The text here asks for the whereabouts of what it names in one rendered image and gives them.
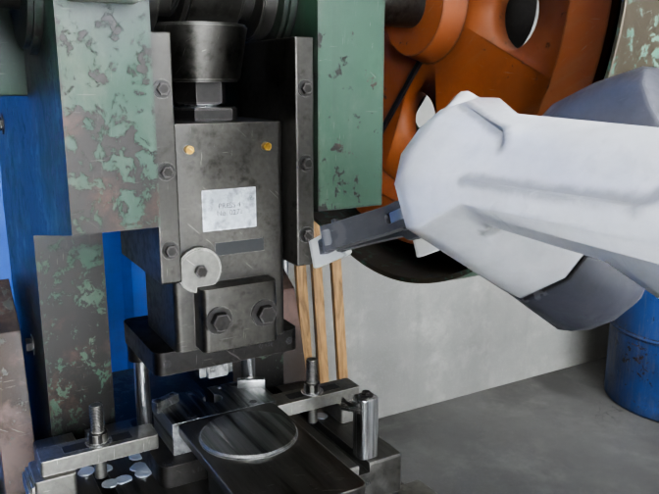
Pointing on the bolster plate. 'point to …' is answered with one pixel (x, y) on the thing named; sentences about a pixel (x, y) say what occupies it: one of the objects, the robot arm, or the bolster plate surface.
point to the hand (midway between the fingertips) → (372, 247)
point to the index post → (366, 425)
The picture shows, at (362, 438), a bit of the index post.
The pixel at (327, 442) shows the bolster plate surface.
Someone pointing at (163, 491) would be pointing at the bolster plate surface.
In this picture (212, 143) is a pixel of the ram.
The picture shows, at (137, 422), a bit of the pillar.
